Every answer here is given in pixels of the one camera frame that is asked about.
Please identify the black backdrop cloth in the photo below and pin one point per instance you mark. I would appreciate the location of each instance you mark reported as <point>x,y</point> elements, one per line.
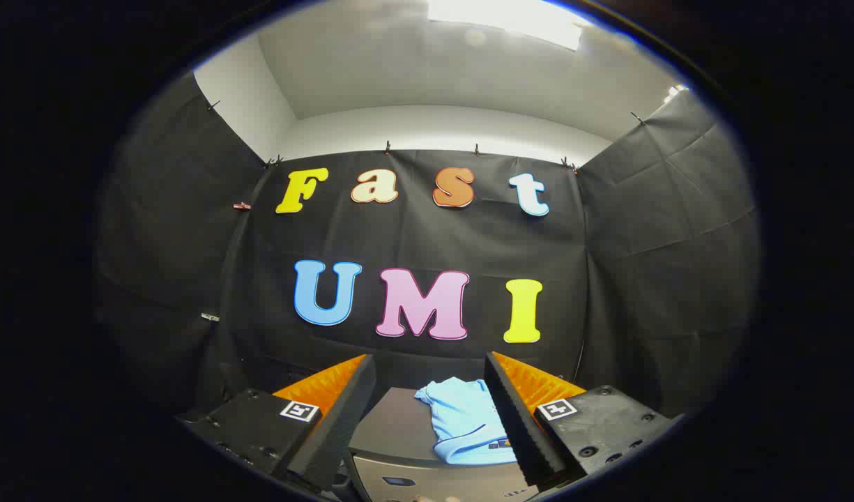
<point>426,237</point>

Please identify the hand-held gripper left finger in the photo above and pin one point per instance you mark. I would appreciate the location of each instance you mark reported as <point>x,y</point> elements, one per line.
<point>343,418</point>

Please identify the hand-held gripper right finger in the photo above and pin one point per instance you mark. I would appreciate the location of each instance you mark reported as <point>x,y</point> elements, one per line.
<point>514,418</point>

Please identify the light blue t-shirt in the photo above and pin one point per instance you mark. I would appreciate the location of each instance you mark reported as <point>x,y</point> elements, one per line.
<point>461,418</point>

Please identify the ceiling light panel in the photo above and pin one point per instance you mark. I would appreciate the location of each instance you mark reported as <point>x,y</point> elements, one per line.
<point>503,17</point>

